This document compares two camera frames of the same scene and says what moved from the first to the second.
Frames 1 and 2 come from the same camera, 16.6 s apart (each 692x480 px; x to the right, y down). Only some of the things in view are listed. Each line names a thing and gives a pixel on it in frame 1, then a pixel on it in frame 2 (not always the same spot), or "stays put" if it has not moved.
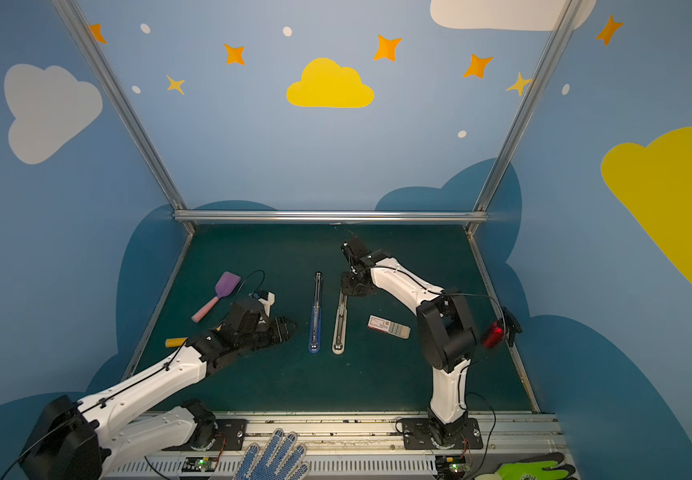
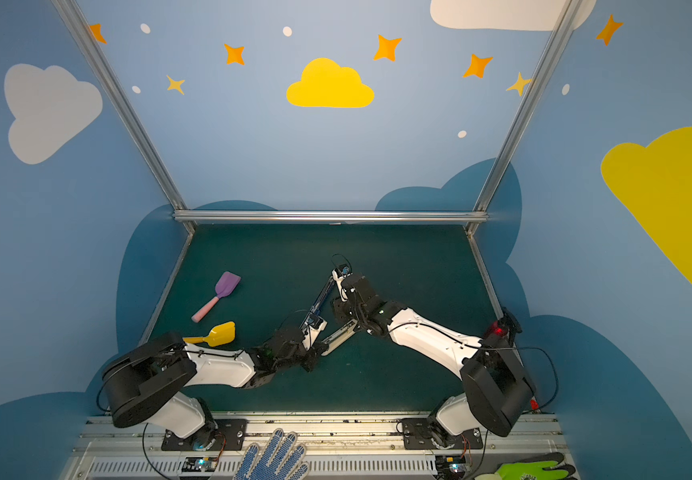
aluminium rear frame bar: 333,217 stays put
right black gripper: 352,279 -> 346,306
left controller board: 199,464 stays put
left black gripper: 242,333 -> 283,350
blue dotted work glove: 280,457 stays put
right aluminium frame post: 567,14 stays put
